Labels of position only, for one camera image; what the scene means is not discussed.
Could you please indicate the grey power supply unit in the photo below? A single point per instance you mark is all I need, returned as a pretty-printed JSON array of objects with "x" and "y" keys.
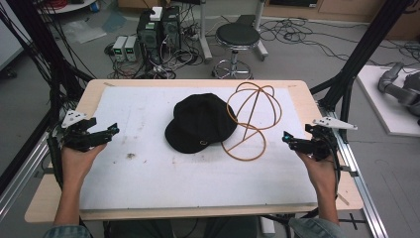
[
  {"x": 131, "y": 49},
  {"x": 119, "y": 48}
]

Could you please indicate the white foam board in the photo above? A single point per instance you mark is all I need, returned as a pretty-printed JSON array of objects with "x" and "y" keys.
[{"x": 165, "y": 178}]

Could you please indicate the black cap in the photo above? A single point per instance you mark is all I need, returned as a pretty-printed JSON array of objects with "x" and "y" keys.
[{"x": 199, "y": 124}]

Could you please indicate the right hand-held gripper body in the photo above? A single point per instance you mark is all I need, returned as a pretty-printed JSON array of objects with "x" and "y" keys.
[{"x": 318, "y": 140}]

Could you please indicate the white box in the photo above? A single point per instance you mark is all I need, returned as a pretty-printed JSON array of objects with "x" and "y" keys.
[{"x": 156, "y": 14}]

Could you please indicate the person's right hand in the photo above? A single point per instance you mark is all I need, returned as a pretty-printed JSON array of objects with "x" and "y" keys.
[{"x": 318, "y": 175}]

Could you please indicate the aluminium rail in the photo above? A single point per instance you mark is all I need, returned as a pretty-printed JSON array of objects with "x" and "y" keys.
[
  {"x": 360, "y": 185},
  {"x": 20, "y": 178}
]

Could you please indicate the black frame post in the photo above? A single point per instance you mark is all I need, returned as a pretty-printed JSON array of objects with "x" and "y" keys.
[
  {"x": 43, "y": 49},
  {"x": 366, "y": 49}
]

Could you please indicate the person's left hand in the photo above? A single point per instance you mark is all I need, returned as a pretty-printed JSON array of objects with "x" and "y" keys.
[{"x": 79, "y": 162}]

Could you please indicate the black computer tower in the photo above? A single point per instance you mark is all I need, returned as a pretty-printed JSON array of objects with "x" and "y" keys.
[
  {"x": 171, "y": 28},
  {"x": 149, "y": 36}
]

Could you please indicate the white floor board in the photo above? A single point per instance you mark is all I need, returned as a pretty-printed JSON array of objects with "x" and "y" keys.
[{"x": 376, "y": 99}]

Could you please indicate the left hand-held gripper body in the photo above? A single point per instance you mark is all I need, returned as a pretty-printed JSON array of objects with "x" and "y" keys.
[{"x": 77, "y": 135}]

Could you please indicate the black round stool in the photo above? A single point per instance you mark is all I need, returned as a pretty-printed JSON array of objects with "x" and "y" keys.
[{"x": 237, "y": 36}]

